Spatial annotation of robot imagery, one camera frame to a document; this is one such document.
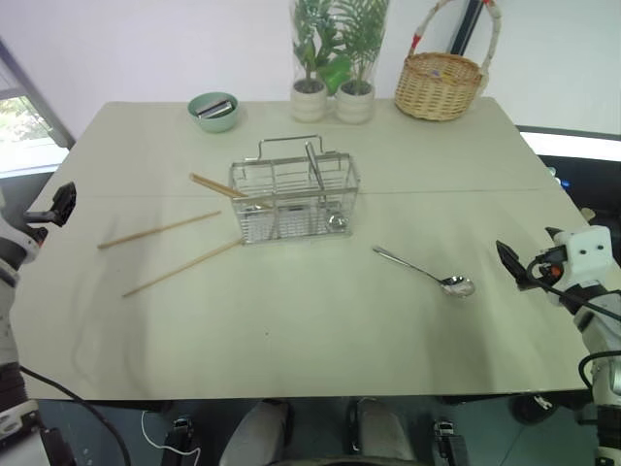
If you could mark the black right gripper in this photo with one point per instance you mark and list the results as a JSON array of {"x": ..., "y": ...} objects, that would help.
[{"x": 548, "y": 267}]

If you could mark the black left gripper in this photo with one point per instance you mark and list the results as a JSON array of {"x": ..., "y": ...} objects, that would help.
[{"x": 39, "y": 236}]

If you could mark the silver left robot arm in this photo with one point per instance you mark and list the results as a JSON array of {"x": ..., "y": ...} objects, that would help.
[{"x": 6, "y": 315}]

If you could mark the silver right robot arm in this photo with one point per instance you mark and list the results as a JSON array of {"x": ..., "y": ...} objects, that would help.
[{"x": 604, "y": 340}]

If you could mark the silver metal spoon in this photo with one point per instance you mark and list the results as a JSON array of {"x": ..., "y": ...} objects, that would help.
[{"x": 458, "y": 285}]

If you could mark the wooden chopstick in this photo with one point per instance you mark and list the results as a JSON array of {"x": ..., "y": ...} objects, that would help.
[
  {"x": 179, "y": 269},
  {"x": 160, "y": 229},
  {"x": 218, "y": 185},
  {"x": 213, "y": 187}
]

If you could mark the green ceramic bowl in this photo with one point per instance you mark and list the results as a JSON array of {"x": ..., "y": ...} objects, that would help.
[{"x": 216, "y": 123}]

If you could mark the silver black box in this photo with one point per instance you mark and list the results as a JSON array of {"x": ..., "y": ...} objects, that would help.
[{"x": 216, "y": 109}]

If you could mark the black stand foot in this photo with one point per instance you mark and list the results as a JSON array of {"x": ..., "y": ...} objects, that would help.
[
  {"x": 448, "y": 442},
  {"x": 179, "y": 439}
]

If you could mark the potted palm white pot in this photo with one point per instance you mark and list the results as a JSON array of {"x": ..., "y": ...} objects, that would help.
[{"x": 355, "y": 104}]

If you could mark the black vertical pole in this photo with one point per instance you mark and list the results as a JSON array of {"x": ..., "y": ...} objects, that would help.
[{"x": 468, "y": 24}]

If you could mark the grey rounded shape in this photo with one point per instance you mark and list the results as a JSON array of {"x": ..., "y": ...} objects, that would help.
[
  {"x": 257, "y": 434},
  {"x": 381, "y": 429}
]

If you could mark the potted plant white pot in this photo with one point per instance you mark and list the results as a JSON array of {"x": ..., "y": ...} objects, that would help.
[{"x": 309, "y": 99}]

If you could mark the clear plastic plant sleeve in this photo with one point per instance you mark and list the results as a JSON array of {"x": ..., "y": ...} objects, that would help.
[{"x": 297, "y": 48}]

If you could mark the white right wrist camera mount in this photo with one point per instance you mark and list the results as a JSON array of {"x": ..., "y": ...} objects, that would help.
[{"x": 589, "y": 255}]

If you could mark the window with dark frame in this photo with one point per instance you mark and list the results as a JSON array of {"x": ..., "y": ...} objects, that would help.
[{"x": 24, "y": 126}]

